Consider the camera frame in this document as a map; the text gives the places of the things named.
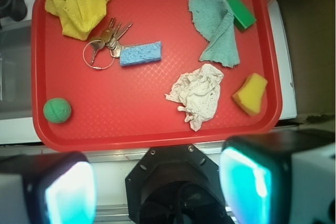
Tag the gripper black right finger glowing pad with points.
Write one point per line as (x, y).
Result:
(280, 177)

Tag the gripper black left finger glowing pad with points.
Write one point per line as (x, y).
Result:
(48, 188)

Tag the green textured ball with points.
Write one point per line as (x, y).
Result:
(57, 110)

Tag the yellow sponge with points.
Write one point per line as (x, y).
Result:
(249, 96)

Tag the crumpled white paper towel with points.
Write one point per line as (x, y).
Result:
(198, 94)

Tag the bunch of metal keys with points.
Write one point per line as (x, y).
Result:
(109, 38)

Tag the red plastic tray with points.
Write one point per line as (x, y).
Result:
(125, 107)

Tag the green foam block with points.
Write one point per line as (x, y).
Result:
(243, 18)

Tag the blue sponge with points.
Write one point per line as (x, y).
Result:
(140, 54)

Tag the teal cloth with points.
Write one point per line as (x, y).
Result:
(214, 20)

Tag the yellow cloth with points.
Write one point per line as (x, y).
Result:
(77, 17)

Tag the black knob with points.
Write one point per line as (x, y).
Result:
(14, 9)

